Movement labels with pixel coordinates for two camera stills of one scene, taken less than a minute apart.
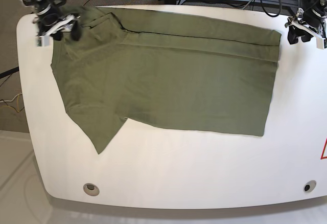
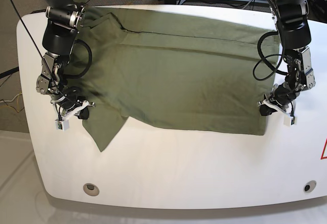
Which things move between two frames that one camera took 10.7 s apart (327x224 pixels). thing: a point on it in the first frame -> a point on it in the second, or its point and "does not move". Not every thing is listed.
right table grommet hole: x=309 y=185 does not move
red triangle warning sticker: x=322 y=156 does not move
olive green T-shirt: x=166 y=67 does not move
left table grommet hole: x=91 y=189 does not move
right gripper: x=312 y=21 -> x=280 y=98
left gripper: x=50 y=21 -> x=71 y=101
